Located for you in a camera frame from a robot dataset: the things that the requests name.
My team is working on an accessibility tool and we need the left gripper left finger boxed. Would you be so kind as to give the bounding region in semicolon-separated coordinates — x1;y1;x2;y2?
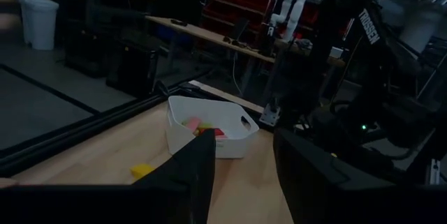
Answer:
131;128;217;224

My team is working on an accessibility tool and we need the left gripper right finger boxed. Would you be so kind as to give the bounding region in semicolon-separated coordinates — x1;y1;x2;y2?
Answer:
273;128;385;224

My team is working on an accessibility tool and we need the yellow rectangular block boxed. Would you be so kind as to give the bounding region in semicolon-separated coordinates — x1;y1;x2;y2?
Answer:
130;163;157;180

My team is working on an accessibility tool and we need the white plastic storage bin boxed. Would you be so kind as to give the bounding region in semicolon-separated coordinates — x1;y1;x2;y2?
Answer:
164;95;261;160

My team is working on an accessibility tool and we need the black computer tower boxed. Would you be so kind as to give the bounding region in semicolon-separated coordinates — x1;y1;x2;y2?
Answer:
105;40;159;98

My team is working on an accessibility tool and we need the long wooden workbench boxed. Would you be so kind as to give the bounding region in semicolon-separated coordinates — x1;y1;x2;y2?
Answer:
144;14;346;68

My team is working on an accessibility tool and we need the white trash bin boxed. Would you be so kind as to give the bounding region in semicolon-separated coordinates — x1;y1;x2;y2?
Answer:
16;0;60;52

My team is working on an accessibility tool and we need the silver metal bracket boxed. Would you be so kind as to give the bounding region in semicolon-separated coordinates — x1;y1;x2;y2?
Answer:
259;102;281;128

